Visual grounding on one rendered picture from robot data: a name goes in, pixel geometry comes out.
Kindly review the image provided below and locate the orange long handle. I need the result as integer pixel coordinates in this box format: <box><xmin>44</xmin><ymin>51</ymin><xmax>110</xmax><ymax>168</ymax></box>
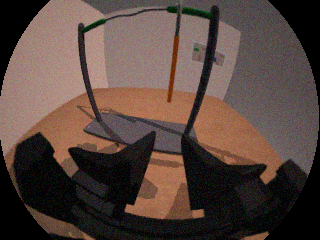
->
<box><xmin>167</xmin><ymin>0</ymin><xmax>183</xmax><ymax>103</ymax></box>

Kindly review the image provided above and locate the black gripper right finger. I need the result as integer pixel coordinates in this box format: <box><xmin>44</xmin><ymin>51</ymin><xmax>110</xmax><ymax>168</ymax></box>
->
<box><xmin>180</xmin><ymin>135</ymin><xmax>268</xmax><ymax>211</ymax></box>

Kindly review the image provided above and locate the grey wire rig on two posts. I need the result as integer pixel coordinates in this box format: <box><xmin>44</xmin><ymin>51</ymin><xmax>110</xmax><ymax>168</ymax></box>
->
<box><xmin>77</xmin><ymin>4</ymin><xmax>220</xmax><ymax>155</ymax></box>

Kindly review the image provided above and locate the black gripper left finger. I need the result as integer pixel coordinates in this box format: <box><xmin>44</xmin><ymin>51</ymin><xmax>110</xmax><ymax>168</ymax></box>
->
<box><xmin>68</xmin><ymin>131</ymin><xmax>156</xmax><ymax>205</ymax></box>

